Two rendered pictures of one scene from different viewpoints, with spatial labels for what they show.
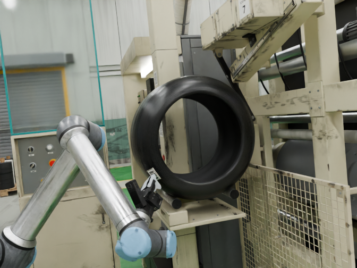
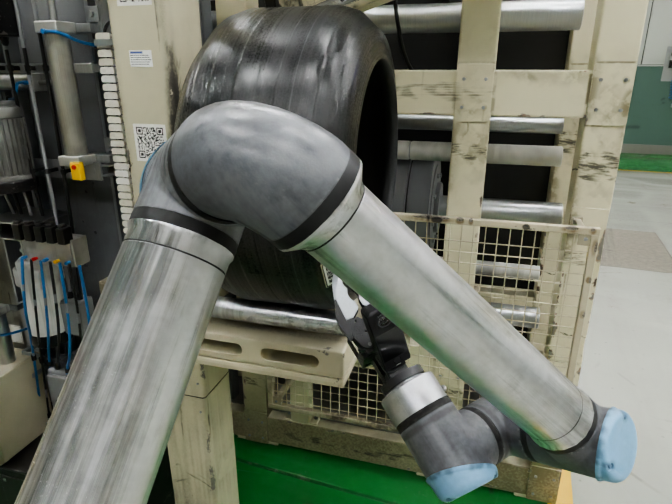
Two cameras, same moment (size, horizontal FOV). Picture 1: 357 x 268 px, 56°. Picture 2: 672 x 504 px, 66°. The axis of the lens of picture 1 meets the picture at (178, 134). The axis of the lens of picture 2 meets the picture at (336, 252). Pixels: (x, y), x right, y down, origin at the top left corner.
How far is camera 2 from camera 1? 1.32 m
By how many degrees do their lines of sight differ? 59
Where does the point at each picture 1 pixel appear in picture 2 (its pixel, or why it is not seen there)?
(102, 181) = (508, 330)
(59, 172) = (180, 353)
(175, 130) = not seen: hidden behind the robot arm
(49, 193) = (155, 455)
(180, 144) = not seen: hidden behind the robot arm
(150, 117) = (346, 117)
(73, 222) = not seen: outside the picture
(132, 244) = (625, 451)
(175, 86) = (361, 32)
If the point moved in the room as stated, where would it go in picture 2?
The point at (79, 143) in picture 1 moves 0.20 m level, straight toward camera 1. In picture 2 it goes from (394, 220) to (624, 236)
